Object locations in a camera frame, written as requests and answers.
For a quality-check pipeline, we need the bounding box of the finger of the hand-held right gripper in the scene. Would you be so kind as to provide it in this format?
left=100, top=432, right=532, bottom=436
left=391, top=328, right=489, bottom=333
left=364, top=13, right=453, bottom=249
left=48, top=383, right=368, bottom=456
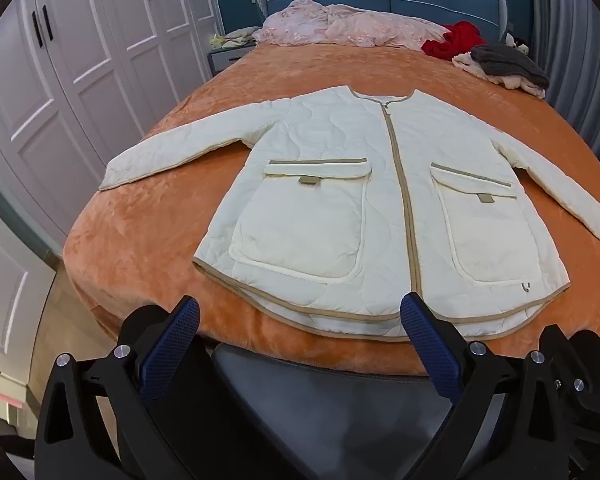
left=539, top=325, right=600, bottom=480

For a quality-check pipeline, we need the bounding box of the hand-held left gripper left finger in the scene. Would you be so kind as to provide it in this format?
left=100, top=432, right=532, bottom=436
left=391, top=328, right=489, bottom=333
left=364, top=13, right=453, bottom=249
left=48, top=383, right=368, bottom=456
left=34, top=296, right=211, bottom=480

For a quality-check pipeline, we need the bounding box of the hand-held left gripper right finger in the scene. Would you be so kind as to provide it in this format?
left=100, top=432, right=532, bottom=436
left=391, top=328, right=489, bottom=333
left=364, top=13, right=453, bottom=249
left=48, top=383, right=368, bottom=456
left=400, top=292, right=576, bottom=480

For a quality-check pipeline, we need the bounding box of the white quilted jacket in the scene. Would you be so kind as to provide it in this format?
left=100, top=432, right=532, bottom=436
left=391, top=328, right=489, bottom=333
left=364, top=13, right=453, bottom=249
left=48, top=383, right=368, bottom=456
left=99, top=85, right=600, bottom=343

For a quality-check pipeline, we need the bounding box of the bed with orange blanket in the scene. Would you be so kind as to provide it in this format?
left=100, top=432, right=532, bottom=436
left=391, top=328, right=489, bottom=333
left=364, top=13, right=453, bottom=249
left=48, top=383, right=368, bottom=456
left=62, top=40, right=600, bottom=376

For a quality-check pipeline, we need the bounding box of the grey-blue curtain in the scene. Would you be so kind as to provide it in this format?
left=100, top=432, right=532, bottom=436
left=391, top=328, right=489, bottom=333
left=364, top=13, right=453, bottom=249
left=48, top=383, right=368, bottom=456
left=527, top=0, right=600, bottom=171

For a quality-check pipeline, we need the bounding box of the cream garment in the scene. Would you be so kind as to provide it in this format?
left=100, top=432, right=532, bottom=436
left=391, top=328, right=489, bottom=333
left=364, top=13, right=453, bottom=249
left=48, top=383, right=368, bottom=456
left=452, top=52, right=546, bottom=100

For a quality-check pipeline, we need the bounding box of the grey nightstand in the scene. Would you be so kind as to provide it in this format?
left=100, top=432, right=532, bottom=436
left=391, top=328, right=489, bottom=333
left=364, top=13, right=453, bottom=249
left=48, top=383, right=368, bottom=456
left=207, top=42, right=258, bottom=78

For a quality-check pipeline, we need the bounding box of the grey knit garment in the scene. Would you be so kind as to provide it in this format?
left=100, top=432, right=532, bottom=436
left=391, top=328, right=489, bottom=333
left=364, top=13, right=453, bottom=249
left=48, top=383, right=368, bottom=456
left=470, top=43, right=551, bottom=90

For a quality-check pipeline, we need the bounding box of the white wardrobe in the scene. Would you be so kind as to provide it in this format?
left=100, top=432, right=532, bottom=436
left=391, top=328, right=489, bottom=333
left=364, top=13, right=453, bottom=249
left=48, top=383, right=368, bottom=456
left=0, top=0, right=223, bottom=361

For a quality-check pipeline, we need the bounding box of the red garment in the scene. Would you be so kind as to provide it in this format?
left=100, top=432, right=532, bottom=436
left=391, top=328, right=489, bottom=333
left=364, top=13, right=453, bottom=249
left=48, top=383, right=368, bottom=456
left=421, top=21, right=488, bottom=59

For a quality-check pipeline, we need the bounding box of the pale yellow cloth pile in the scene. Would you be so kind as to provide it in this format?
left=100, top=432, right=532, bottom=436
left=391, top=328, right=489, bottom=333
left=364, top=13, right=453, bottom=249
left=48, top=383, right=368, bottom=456
left=209, top=26, right=261, bottom=51

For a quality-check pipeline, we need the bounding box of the black and white plush toy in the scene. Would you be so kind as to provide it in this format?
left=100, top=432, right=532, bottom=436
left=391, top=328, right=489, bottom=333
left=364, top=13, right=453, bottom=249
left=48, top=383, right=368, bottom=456
left=505, top=32, right=531, bottom=56

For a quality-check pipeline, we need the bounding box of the pink duvet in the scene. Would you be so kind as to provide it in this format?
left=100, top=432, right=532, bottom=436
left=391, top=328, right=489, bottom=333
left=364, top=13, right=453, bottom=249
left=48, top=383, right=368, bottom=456
left=252, top=0, right=451, bottom=51

